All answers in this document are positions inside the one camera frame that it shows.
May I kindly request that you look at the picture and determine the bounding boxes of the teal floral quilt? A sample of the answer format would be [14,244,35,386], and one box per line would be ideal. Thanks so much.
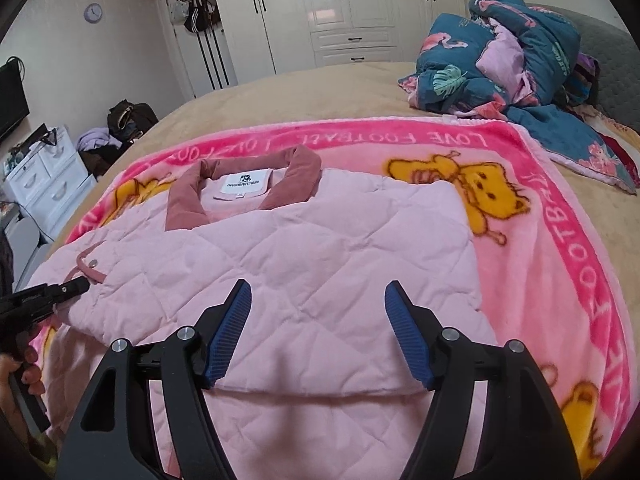
[397,0,640,196]

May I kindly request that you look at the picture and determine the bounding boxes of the black television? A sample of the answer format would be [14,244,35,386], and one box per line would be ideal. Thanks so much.
[0,57,30,142]

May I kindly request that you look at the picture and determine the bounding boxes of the white door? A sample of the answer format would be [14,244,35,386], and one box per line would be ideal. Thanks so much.
[160,0,238,101]

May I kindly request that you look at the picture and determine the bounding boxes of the beige bed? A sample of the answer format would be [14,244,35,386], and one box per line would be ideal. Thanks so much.
[10,57,640,346]

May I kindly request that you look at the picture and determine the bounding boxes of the dark brown bag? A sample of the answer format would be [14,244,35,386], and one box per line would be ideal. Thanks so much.
[106,101,160,143]

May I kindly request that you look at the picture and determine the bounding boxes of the pink quilted jacket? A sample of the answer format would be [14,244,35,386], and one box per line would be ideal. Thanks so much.
[27,146,498,480]

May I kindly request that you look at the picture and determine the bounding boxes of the grey headboard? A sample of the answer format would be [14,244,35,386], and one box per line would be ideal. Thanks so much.
[525,2,640,131]

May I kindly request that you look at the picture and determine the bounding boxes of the grey chair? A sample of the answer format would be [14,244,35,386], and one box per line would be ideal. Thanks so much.
[0,215,51,286]

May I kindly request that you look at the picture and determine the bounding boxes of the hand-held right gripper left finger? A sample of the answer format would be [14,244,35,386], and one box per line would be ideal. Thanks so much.
[55,279,253,480]

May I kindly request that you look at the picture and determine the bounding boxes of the purple cloth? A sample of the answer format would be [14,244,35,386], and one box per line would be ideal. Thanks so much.
[76,128,123,153]

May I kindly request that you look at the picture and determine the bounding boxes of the person's left hand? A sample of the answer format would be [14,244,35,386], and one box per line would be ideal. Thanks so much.
[0,345,47,411]

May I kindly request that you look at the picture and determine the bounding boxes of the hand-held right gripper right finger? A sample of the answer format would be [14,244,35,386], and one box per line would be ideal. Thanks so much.
[384,281,583,480]

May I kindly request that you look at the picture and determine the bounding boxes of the multicoloured cloth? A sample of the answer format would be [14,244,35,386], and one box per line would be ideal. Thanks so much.
[570,52,640,186]

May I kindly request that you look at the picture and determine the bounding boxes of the dark clothes pile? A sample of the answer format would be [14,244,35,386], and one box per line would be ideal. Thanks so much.
[80,144,127,178]

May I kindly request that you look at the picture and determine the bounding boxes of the white drawer cabinet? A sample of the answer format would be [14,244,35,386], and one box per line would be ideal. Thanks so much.
[4,125,96,241]

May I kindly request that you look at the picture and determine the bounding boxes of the black striped hanging bag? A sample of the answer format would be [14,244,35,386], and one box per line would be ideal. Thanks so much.
[182,0,207,36]

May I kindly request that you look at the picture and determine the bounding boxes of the black clothes hanger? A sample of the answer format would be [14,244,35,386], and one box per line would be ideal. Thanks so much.
[30,127,59,149]

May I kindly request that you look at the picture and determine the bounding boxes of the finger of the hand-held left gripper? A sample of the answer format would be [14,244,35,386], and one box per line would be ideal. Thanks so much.
[31,279,91,311]

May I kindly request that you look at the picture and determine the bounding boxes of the pink printed blanket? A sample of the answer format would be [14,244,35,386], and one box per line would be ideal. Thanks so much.
[30,116,632,480]

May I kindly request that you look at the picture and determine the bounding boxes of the white wardrobe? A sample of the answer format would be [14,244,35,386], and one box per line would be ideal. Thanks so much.
[207,0,468,78]

